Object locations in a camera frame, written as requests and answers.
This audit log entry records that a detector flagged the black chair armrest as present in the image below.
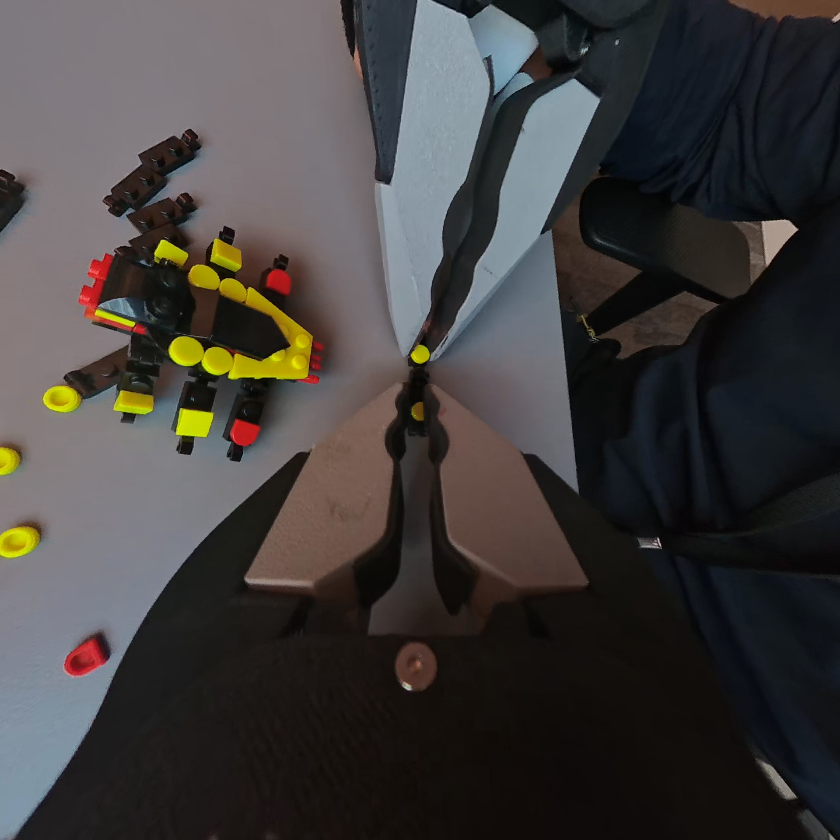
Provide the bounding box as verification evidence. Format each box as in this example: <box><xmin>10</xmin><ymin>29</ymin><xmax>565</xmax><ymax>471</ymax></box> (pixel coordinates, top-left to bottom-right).
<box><xmin>579</xmin><ymin>176</ymin><xmax>753</xmax><ymax>340</ymax></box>

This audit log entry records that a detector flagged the black yellow lego spider model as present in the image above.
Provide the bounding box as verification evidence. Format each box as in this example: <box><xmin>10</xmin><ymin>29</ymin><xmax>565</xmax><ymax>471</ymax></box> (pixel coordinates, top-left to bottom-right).
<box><xmin>63</xmin><ymin>225</ymin><xmax>324</xmax><ymax>462</ymax></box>

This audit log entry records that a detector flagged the small dark lego build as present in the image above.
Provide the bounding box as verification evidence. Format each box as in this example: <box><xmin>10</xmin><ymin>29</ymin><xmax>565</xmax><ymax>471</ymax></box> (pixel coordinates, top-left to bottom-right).
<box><xmin>0</xmin><ymin>169</ymin><xmax>26</xmax><ymax>232</ymax></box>

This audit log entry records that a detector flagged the black strap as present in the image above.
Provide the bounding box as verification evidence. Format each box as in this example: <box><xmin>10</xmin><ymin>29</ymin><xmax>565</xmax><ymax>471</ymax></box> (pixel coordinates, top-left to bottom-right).
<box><xmin>635</xmin><ymin>472</ymin><xmax>840</xmax><ymax>580</ymax></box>

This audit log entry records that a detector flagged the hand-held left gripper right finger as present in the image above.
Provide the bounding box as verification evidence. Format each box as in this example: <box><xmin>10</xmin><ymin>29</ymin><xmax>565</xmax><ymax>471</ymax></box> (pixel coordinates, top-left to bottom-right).
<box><xmin>425</xmin><ymin>386</ymin><xmax>589</xmax><ymax>619</ymax></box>

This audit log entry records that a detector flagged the group of black lego plates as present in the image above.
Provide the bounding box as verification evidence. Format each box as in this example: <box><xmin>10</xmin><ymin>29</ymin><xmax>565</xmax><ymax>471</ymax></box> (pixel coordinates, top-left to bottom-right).
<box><xmin>103</xmin><ymin>129</ymin><xmax>202</xmax><ymax>265</ymax></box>

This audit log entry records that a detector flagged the group of yellow round tiles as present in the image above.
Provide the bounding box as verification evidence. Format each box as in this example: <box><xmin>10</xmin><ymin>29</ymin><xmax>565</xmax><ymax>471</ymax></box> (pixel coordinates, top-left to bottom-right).
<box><xmin>0</xmin><ymin>385</ymin><xmax>84</xmax><ymax>560</ymax></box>

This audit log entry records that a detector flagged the red rounded lego tile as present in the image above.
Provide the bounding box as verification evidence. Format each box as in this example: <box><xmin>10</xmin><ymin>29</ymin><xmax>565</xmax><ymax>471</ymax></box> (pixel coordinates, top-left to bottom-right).
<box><xmin>63</xmin><ymin>631</ymin><xmax>112</xmax><ymax>678</ymax></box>

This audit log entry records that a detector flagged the small black yellow-studded lego piece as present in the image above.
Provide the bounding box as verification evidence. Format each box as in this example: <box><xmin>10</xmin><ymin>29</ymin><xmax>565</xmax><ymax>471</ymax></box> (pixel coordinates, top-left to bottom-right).
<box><xmin>406</xmin><ymin>343</ymin><xmax>433</xmax><ymax>438</ymax></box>

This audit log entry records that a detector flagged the person's lap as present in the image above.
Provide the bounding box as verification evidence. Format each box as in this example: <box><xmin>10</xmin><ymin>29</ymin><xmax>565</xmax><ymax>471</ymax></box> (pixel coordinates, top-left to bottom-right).
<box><xmin>567</xmin><ymin>217</ymin><xmax>840</xmax><ymax>840</ymax></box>

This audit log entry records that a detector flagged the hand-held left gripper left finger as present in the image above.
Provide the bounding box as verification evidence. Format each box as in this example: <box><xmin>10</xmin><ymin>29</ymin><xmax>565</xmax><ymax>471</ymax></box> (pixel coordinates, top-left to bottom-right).
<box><xmin>244</xmin><ymin>382</ymin><xmax>404</xmax><ymax>611</ymax></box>

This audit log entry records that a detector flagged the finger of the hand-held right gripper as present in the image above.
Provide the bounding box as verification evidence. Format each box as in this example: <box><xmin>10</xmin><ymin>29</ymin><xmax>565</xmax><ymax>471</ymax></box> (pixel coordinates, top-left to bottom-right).
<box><xmin>425</xmin><ymin>71</ymin><xmax>602</xmax><ymax>361</ymax></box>
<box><xmin>353</xmin><ymin>0</ymin><xmax>540</xmax><ymax>358</ymax></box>

